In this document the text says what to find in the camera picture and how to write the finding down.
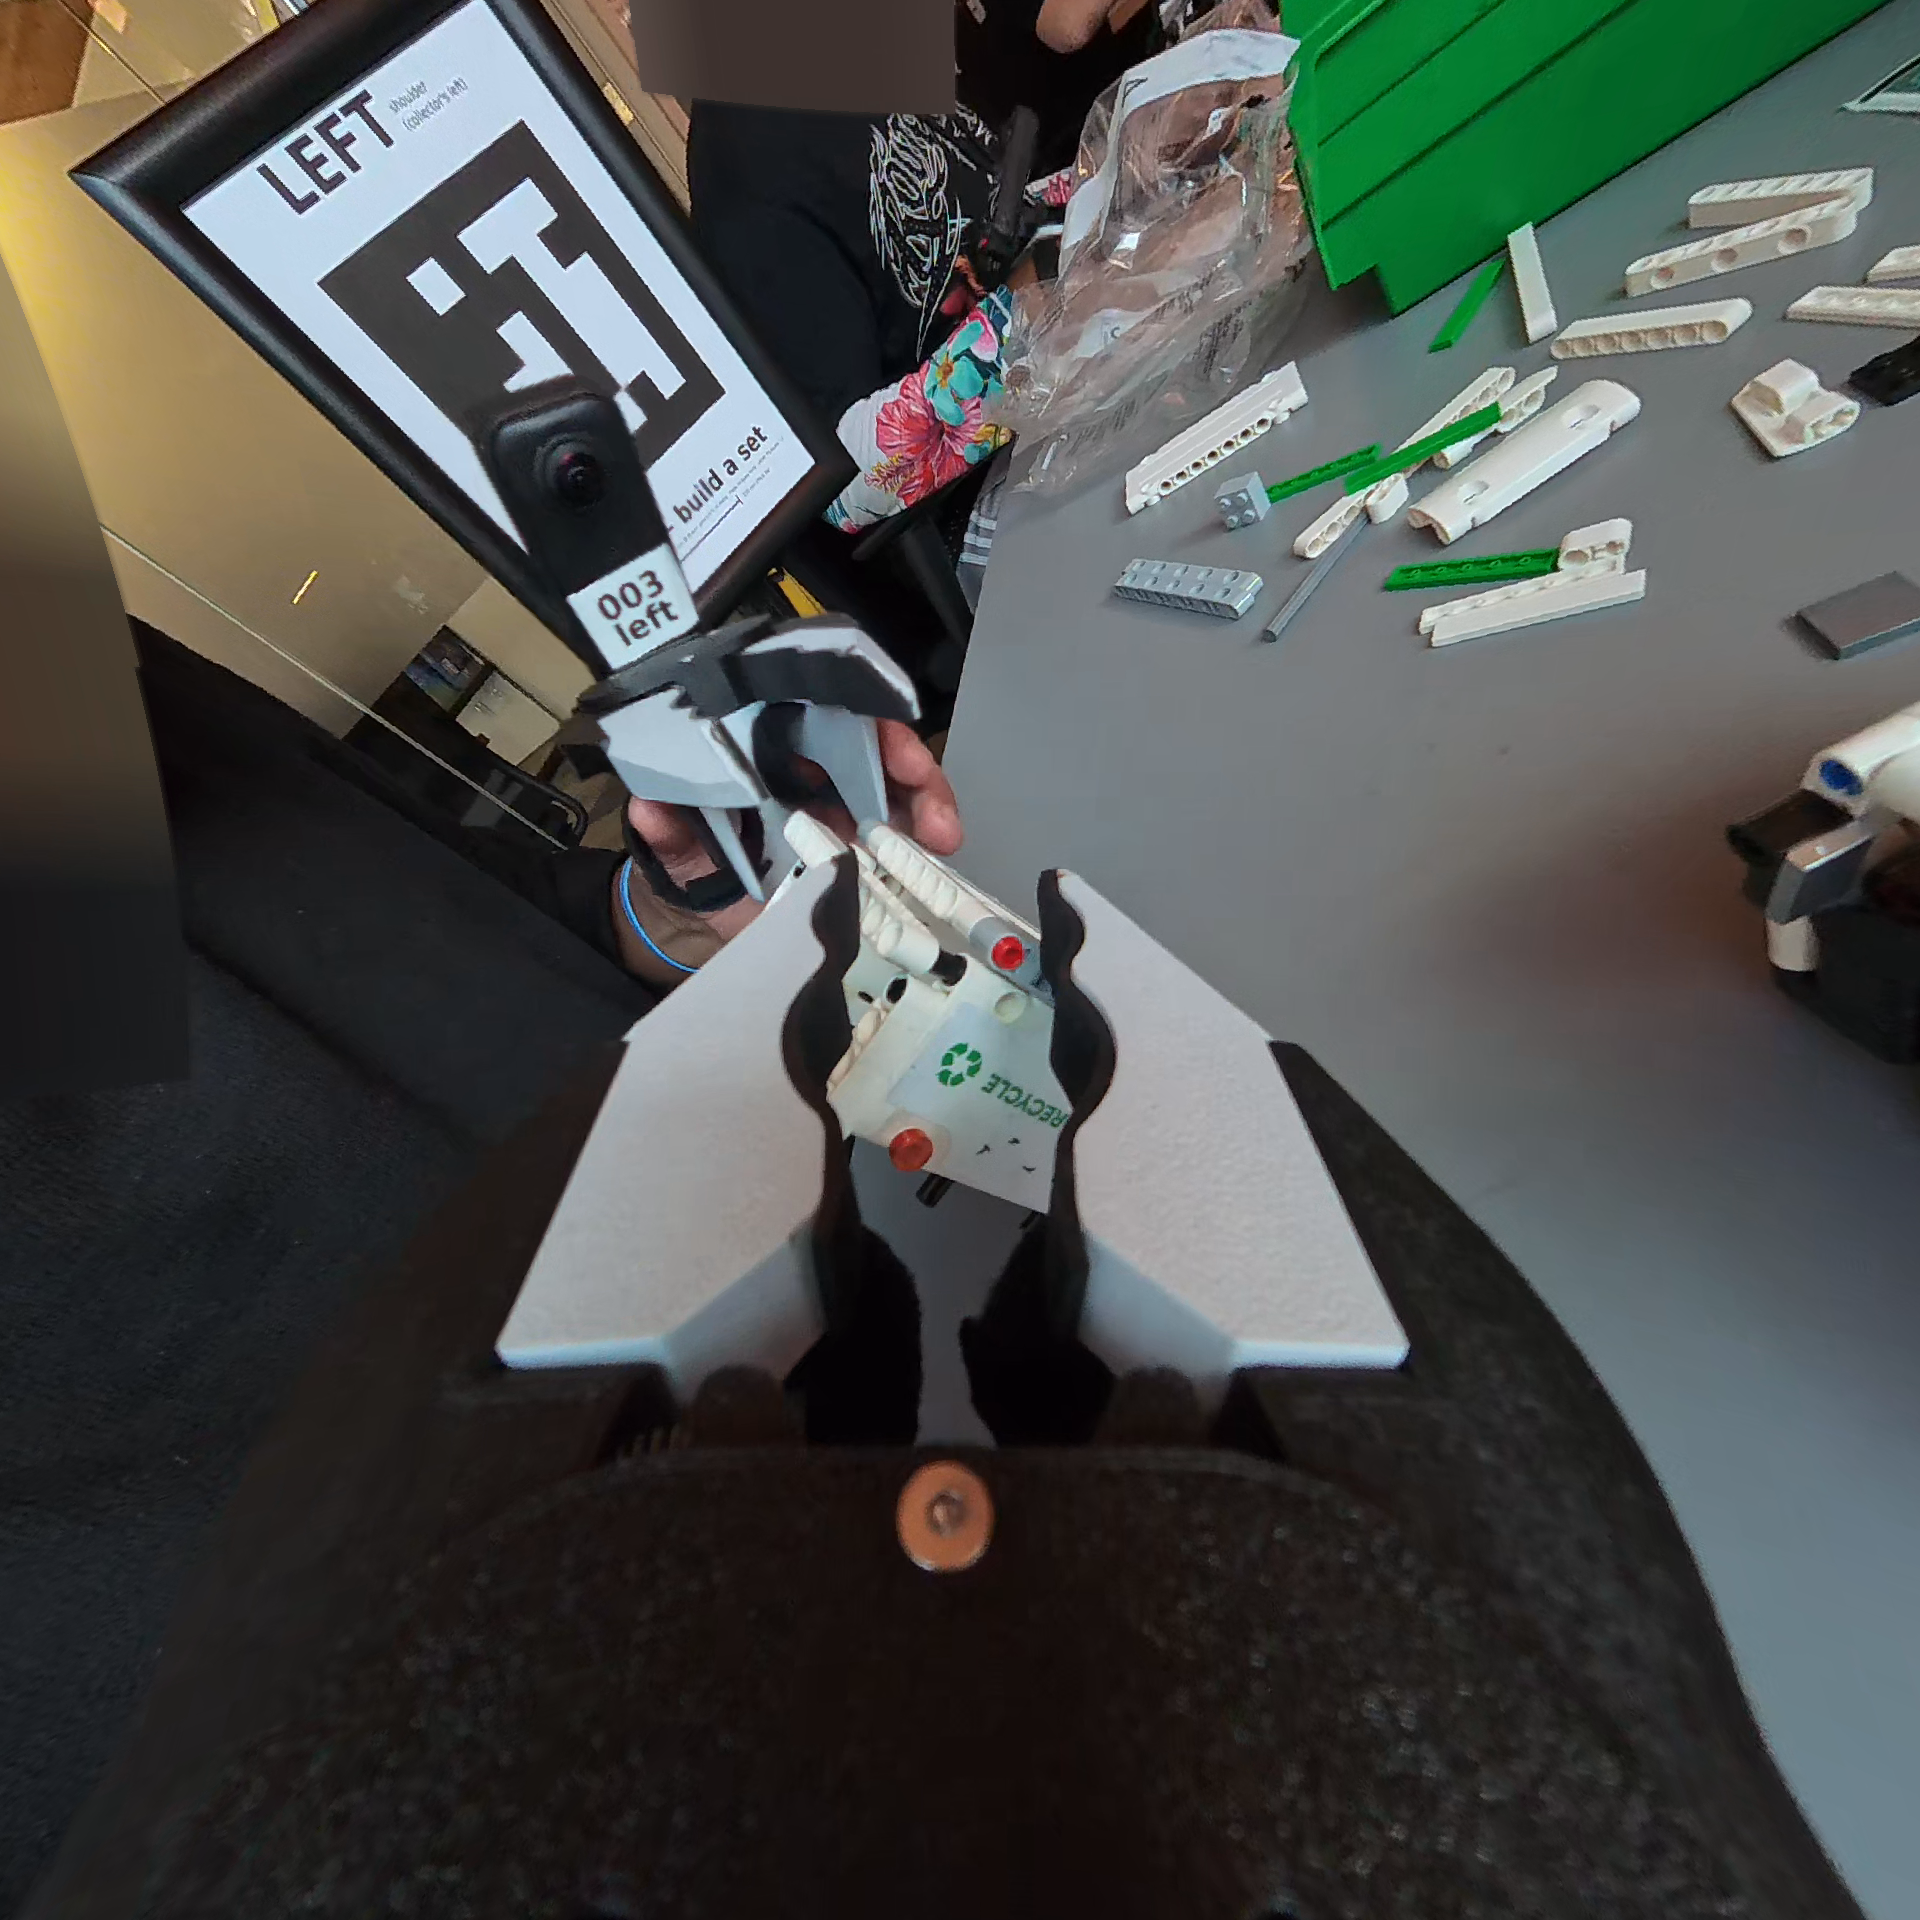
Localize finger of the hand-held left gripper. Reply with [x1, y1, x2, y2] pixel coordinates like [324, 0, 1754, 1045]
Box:
[574, 660, 799, 905]
[704, 612, 923, 843]

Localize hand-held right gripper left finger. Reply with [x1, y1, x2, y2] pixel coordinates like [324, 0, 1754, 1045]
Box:
[497, 867, 924, 1443]

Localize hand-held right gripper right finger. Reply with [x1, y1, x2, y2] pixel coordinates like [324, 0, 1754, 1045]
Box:
[959, 867, 1409, 1443]

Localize white lego hopper assembly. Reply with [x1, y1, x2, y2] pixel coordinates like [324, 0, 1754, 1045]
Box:
[777, 807, 1083, 1222]

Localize white green lego truck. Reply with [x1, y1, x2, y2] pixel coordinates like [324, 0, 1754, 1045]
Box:
[1722, 709, 1920, 1058]

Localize grey long lego beam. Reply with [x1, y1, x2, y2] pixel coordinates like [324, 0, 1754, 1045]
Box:
[1112, 557, 1260, 618]

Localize grey lego axle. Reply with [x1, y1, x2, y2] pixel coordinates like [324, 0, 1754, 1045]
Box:
[1260, 516, 1370, 645]

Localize white curved lego panel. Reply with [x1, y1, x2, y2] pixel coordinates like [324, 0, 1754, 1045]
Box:
[1406, 378, 1643, 546]

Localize grey flat lego tile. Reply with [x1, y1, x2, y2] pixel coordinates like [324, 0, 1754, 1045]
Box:
[1792, 572, 1920, 660]

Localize scattered white lego beams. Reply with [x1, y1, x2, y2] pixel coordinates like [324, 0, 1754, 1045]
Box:
[1292, 167, 1920, 651]

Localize person's left hand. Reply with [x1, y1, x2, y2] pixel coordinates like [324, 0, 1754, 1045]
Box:
[619, 716, 964, 985]

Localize black office chair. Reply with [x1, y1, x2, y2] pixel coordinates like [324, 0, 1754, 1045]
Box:
[849, 487, 999, 699]

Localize clear plastic bag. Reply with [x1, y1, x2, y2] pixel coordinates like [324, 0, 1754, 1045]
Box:
[996, 26, 1325, 491]

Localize green plastic bin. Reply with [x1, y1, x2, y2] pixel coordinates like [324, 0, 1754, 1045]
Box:
[1276, 0, 1892, 317]

